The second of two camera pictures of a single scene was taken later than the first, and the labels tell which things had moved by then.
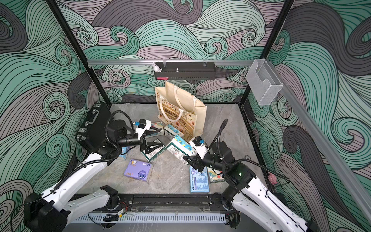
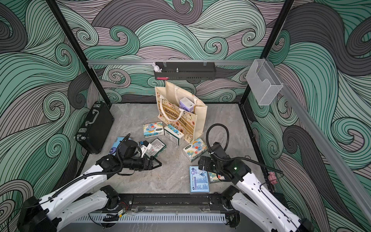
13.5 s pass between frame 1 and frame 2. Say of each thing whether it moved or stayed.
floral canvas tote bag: stayed
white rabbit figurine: stayed
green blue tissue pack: stayed
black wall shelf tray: stayed
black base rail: stayed
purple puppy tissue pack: moved
